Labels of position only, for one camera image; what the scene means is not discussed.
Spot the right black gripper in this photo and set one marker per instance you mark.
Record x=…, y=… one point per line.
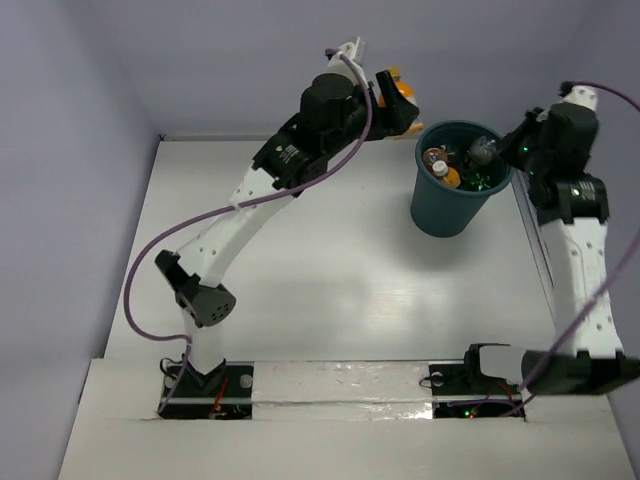
x=510, y=151

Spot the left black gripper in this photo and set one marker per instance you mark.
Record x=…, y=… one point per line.
x=388, y=100

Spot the small orange bottle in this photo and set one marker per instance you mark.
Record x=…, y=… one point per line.
x=446, y=175
x=397, y=113

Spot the tall orange juice bottle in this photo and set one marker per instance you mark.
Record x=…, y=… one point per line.
x=432, y=155

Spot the green plastic bottle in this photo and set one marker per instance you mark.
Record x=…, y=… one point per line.
x=481, y=181

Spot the clear pepsi bottle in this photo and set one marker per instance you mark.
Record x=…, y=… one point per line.
x=481, y=152

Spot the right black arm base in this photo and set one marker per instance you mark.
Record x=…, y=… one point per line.
x=456, y=394

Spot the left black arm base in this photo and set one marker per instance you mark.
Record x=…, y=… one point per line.
x=225, y=394

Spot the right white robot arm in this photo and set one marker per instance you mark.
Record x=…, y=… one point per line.
x=552, y=147

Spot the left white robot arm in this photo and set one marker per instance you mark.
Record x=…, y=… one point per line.
x=335, y=110

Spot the dark teal plastic bin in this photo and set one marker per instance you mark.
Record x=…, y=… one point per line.
x=437, y=209

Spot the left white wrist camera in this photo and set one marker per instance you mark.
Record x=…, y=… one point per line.
x=353, y=50

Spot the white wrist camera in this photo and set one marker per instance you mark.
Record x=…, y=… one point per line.
x=580, y=95
x=353, y=50

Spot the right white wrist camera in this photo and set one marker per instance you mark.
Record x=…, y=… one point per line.
x=580, y=95

